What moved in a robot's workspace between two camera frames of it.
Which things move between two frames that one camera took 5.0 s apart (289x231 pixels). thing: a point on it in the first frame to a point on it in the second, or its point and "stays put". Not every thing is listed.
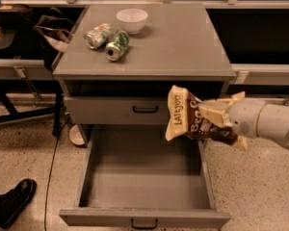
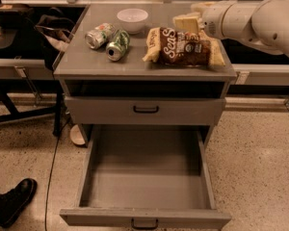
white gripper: (245, 116) to (214, 21)
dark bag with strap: (55, 30) stays put
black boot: (5, 207) stays put
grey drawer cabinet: (119, 61) stays put
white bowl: (132, 19) stays put
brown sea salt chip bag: (184, 119) to (196, 49)
